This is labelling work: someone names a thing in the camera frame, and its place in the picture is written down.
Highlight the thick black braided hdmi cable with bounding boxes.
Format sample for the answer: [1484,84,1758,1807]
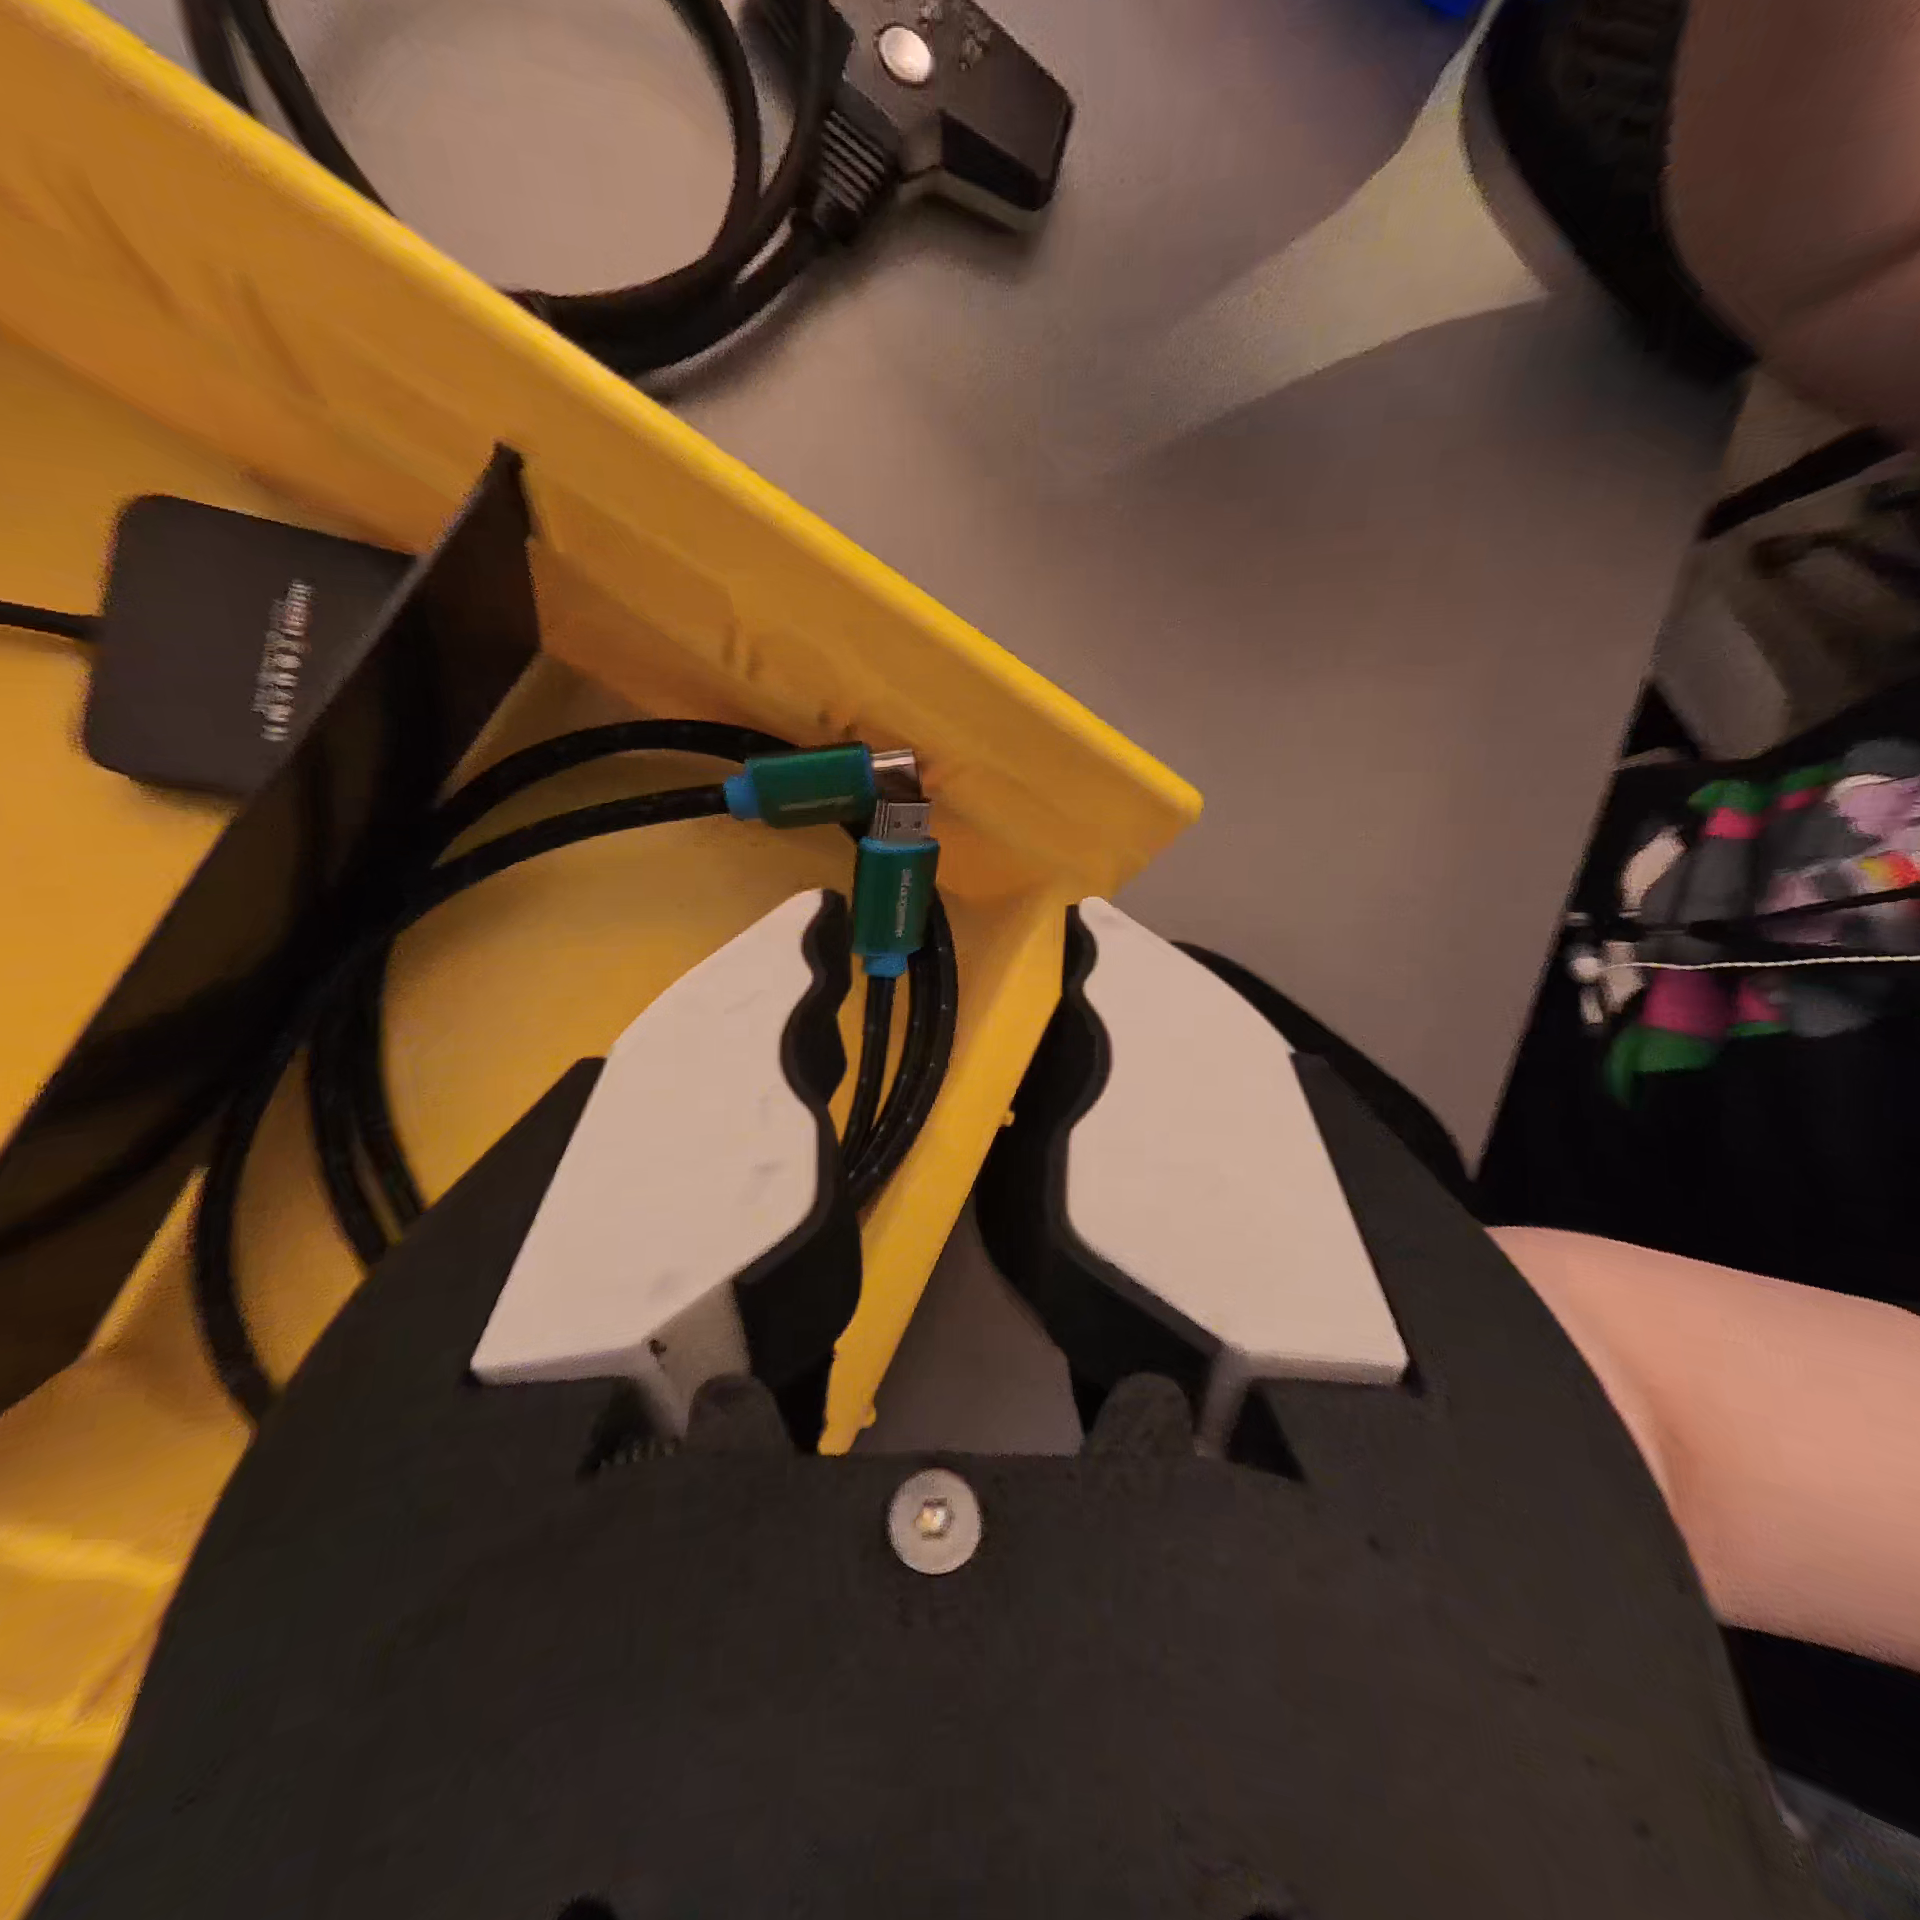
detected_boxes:
[192,717,965,1424]

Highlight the yellow plastic bin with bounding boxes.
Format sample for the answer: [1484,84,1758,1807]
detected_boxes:
[0,0,1205,1920]

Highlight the black hdmi adapter box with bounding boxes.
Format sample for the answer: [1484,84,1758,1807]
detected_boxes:
[82,497,422,797]

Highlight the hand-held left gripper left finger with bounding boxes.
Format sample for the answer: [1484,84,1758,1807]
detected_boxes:
[469,888,866,1450]

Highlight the person's left forearm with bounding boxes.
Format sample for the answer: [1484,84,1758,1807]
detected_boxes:
[1484,1222,1920,1675]

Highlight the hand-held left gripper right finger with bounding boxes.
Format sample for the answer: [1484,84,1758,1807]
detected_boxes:
[1034,899,1413,1451]

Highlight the black bin divider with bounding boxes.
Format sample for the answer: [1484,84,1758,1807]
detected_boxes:
[0,440,543,1409]

